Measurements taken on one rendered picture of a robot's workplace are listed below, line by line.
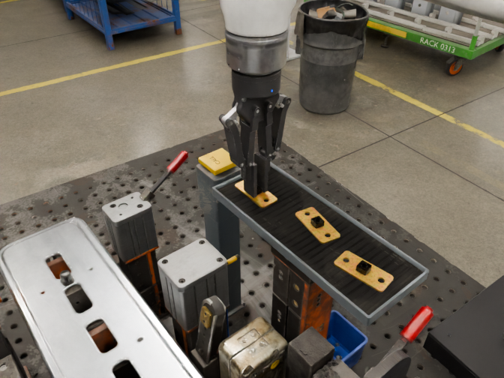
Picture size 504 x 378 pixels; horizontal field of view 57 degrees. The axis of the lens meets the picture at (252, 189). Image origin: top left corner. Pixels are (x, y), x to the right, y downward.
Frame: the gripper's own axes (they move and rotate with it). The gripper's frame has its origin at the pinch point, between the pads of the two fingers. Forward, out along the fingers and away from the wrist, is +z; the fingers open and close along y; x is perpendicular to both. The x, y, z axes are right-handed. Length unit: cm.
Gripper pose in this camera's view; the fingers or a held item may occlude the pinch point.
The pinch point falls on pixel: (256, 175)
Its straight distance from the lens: 81.6
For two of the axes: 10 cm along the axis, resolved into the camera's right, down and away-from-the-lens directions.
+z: 0.0, 7.9, 6.1
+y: -7.9, 3.8, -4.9
